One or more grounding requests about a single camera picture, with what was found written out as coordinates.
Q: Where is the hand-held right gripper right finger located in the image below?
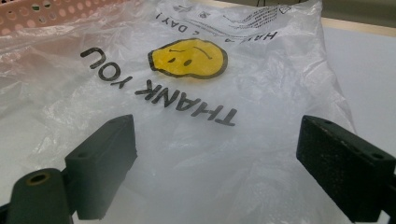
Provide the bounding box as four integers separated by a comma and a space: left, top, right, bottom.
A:
295, 115, 396, 224

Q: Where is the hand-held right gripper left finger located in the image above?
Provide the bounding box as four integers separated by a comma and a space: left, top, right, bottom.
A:
64, 114, 138, 221

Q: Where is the clear plastic bag yellow smiley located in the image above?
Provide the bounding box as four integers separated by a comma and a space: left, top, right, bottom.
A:
0, 0, 358, 224

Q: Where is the pink perforated plastic basket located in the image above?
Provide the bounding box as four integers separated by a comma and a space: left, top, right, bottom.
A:
0, 0, 132, 37

